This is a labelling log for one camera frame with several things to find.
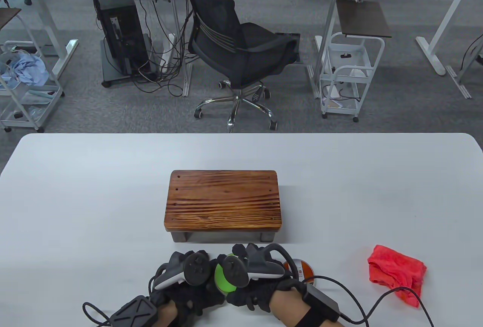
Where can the person's left hand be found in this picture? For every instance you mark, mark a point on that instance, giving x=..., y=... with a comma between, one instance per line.
x=188, y=298

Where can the black and white controller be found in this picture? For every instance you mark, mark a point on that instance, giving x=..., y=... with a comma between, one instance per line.
x=236, y=272
x=196, y=268

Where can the red label tin lid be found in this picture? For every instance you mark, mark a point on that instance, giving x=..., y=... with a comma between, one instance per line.
x=305, y=270

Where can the black computer tower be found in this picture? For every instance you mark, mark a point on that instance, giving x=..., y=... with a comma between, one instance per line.
x=124, y=40

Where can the grey rolling computer stand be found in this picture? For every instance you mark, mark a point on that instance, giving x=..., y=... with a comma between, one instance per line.
x=113, y=76

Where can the yellowish booklet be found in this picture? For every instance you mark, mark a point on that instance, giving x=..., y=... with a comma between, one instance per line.
x=334, y=103

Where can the red cloth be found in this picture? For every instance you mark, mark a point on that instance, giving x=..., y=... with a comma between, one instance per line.
x=400, y=270

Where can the black lattice wrist mount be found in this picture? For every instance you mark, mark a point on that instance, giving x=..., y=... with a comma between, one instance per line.
x=134, y=313

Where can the black floor box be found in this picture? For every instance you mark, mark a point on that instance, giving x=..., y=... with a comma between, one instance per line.
x=290, y=36

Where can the dark brown side table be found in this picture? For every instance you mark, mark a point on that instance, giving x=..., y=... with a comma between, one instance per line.
x=7, y=16

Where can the black mesh office chair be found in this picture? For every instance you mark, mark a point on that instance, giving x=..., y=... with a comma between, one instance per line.
x=226, y=40

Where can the white power strip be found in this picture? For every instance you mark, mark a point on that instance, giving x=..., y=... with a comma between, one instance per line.
x=166, y=57

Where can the black box wrist camera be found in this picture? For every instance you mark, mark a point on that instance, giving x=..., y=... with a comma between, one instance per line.
x=320, y=302

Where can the person's right hand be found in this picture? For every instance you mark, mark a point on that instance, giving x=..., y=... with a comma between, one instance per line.
x=256, y=295

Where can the white paper bag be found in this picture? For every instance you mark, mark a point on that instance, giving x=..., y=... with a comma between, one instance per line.
x=358, y=72

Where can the green round sponge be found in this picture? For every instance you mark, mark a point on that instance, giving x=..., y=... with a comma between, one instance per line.
x=222, y=281

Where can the dark brown board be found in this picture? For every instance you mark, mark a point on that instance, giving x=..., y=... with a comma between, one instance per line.
x=362, y=17

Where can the person's left forearm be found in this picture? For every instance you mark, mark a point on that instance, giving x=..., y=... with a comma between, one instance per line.
x=168, y=313

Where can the brown wooden stool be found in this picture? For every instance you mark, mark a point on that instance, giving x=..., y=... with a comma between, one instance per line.
x=222, y=198

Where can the light blue cloth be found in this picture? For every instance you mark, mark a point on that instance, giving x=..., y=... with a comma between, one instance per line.
x=26, y=70

